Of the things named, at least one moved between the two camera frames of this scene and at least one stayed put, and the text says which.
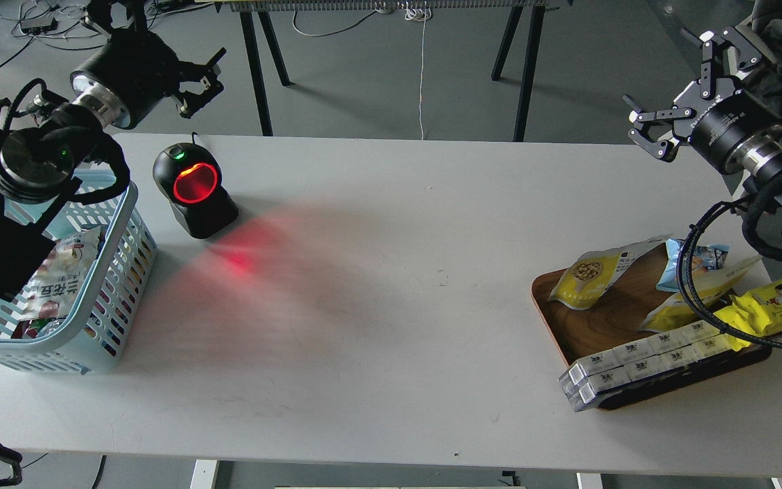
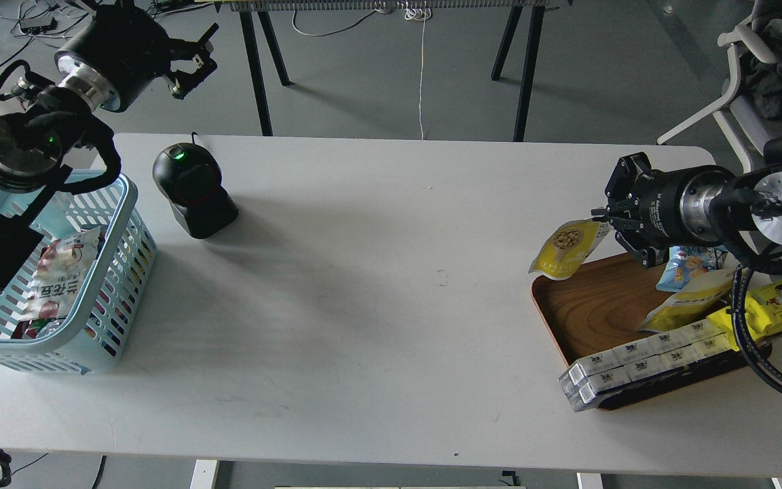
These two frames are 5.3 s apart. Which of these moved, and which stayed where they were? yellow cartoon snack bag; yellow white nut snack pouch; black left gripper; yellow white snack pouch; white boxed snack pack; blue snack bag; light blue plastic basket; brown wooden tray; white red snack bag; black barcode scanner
Moved: black left gripper; yellow white nut snack pouch
Stayed: black barcode scanner; light blue plastic basket; yellow cartoon snack bag; brown wooden tray; white red snack bag; yellow white snack pouch; white boxed snack pack; blue snack bag
